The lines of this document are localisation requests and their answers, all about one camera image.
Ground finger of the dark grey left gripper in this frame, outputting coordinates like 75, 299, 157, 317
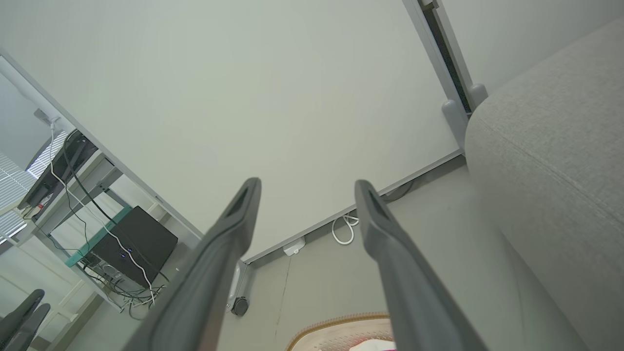
0, 289, 45, 345
5, 303, 51, 351

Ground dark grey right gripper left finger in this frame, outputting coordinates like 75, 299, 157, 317
122, 177, 262, 351

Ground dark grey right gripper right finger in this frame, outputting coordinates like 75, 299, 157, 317
354, 179, 489, 351

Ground grey fabric seat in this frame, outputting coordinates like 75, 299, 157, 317
464, 17, 624, 351

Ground long grey partition leg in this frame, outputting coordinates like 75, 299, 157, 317
227, 258, 254, 312

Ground black computer tower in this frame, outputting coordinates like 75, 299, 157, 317
90, 206, 178, 288

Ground cream laundry basket brown rim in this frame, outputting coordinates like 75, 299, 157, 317
285, 312, 396, 351

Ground teal shelf bar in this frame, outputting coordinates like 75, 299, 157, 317
66, 205, 133, 268

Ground white metal desk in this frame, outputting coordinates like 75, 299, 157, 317
17, 149, 132, 303

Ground white window blinds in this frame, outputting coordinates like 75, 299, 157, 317
0, 132, 69, 244

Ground black monitor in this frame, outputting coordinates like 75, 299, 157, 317
19, 129, 98, 210

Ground narrow white partition board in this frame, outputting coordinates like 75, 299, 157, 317
431, 0, 624, 105

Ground black cable bundle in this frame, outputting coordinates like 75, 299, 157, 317
80, 258, 169, 320

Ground white floor cable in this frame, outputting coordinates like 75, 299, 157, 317
331, 214, 360, 246

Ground white hanging cable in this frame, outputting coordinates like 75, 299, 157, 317
48, 117, 156, 305

